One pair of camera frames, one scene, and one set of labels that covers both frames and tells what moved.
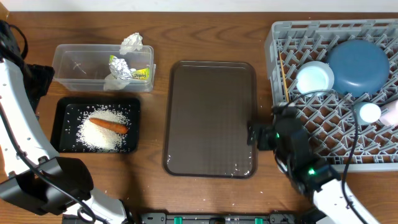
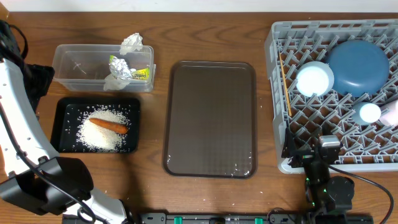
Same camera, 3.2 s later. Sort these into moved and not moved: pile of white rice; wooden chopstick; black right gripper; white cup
Moved: black right gripper
Not moved: wooden chopstick; white cup; pile of white rice
